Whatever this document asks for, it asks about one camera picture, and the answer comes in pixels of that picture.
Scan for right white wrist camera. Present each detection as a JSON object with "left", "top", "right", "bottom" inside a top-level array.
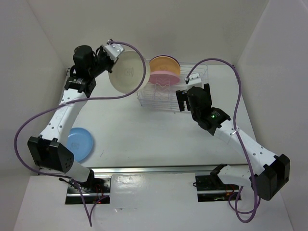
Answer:
[{"left": 185, "top": 73, "right": 202, "bottom": 90}]

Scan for pink plate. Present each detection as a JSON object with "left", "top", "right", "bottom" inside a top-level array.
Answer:
[{"left": 149, "top": 71, "right": 180, "bottom": 86}]

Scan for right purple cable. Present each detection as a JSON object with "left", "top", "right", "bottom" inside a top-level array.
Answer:
[{"left": 185, "top": 58, "right": 261, "bottom": 222}]

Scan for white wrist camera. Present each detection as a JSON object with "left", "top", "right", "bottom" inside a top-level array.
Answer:
[
  {"left": 185, "top": 73, "right": 202, "bottom": 90},
  {"left": 103, "top": 39, "right": 125, "bottom": 61}
]

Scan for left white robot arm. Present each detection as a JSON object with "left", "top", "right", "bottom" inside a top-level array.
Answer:
[{"left": 27, "top": 45, "right": 118, "bottom": 192}]

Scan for cream plate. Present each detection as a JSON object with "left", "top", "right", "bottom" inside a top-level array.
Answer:
[{"left": 109, "top": 51, "right": 143, "bottom": 94}]

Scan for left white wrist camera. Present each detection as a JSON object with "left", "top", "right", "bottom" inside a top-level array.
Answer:
[{"left": 103, "top": 39, "right": 125, "bottom": 61}]

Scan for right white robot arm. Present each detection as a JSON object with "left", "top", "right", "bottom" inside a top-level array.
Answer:
[{"left": 176, "top": 84, "right": 290, "bottom": 201}]

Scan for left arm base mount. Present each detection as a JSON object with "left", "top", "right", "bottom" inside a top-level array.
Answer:
[{"left": 59, "top": 176, "right": 112, "bottom": 205}]

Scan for blue plate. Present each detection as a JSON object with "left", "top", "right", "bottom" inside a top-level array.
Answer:
[{"left": 66, "top": 128, "right": 94, "bottom": 162}]

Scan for white wire dish rack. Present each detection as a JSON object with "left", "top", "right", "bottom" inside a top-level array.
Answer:
[{"left": 137, "top": 62, "right": 194, "bottom": 112}]

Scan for yellow plate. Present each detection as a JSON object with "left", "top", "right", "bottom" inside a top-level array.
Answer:
[{"left": 149, "top": 55, "right": 180, "bottom": 75}]

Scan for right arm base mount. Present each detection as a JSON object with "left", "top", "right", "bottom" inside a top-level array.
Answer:
[{"left": 192, "top": 164, "right": 240, "bottom": 202}]

